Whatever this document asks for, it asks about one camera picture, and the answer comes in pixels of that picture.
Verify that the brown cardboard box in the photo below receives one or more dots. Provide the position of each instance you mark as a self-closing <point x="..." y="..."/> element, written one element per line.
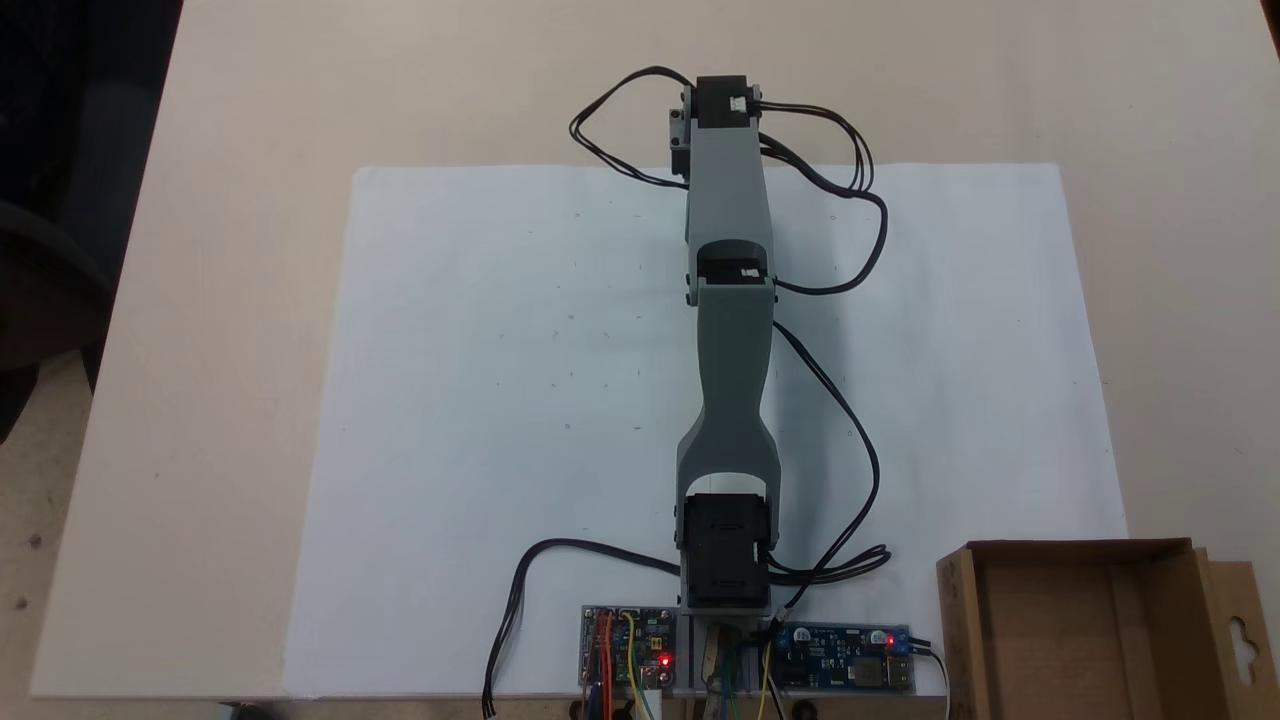
<point x="1080" y="640"/>

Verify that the black chair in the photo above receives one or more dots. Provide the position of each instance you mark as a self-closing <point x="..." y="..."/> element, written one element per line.
<point x="50" y="300"/>

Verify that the blue circuit board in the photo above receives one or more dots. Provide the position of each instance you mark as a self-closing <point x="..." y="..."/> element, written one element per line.
<point x="840" y="657"/>

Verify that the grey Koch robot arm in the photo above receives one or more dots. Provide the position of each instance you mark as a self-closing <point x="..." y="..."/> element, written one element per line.
<point x="730" y="340"/>

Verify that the white paper sheet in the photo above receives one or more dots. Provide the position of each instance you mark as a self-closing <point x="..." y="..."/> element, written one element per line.
<point x="500" y="400"/>

